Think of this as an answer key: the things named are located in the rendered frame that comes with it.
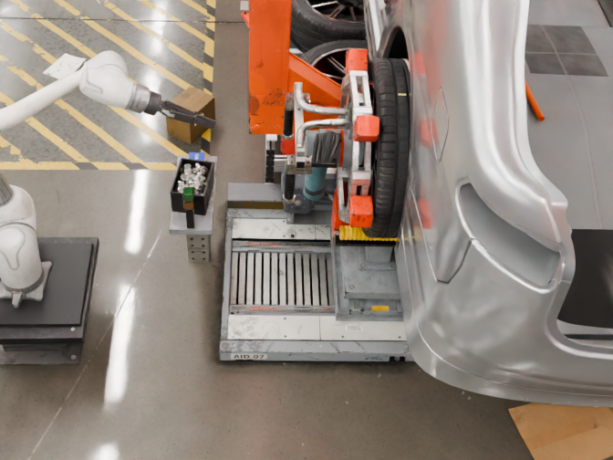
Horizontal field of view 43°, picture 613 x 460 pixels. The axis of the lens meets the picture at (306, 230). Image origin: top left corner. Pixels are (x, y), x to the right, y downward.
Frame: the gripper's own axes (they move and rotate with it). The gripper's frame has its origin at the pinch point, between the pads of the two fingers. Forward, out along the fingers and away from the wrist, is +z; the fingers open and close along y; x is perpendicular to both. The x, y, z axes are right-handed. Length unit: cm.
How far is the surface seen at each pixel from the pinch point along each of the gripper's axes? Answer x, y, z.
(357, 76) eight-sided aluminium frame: 32, -7, 46
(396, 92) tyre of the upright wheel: 34, 10, 54
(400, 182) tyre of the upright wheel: 10, 26, 63
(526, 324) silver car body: 8, 108, 65
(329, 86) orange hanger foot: 16, -61, 60
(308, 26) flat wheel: 26, -147, 70
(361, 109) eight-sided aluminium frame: 25, 10, 46
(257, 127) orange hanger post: -12, -64, 39
